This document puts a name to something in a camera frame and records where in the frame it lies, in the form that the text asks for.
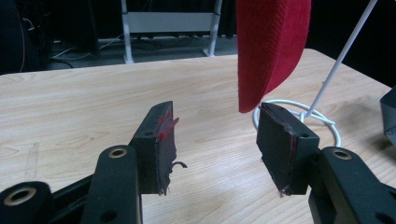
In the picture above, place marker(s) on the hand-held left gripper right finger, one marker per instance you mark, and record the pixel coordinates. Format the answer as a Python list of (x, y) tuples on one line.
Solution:
[(285, 152)]

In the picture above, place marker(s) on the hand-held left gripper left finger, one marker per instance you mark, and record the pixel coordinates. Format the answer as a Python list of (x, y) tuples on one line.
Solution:
[(155, 149)]

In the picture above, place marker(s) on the red baseball cap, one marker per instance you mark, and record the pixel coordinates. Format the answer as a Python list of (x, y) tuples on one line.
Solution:
[(269, 53)]

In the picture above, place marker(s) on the grey sun visor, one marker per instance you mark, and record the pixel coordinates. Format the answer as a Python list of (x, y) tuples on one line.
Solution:
[(389, 113)]

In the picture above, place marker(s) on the grey metal frame stand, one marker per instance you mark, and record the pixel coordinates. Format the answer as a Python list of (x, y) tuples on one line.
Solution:
[(169, 21)]

